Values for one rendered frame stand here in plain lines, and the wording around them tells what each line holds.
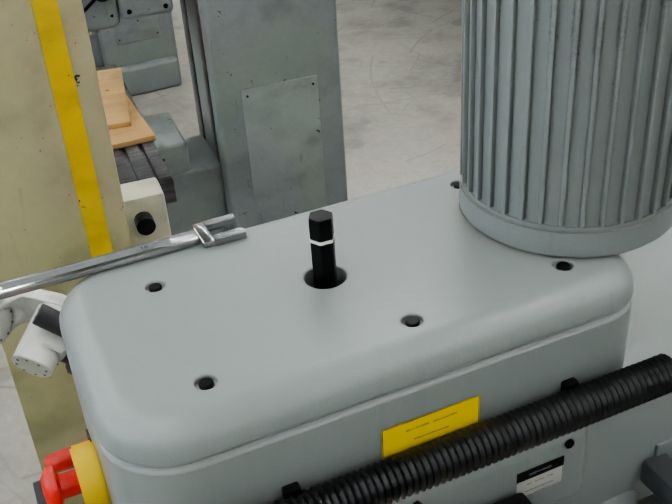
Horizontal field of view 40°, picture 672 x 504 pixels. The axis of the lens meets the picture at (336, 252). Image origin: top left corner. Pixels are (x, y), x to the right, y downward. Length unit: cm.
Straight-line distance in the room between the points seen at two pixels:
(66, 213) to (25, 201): 12
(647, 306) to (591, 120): 30
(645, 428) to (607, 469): 6
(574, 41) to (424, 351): 26
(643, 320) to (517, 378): 23
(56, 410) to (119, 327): 221
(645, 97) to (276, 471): 41
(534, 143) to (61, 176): 194
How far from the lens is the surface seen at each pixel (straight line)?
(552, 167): 78
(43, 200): 261
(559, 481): 92
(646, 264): 107
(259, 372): 70
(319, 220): 75
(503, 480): 87
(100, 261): 85
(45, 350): 147
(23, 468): 356
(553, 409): 79
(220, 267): 82
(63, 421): 301
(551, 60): 74
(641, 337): 95
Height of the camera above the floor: 233
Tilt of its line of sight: 32 degrees down
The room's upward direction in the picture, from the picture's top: 4 degrees counter-clockwise
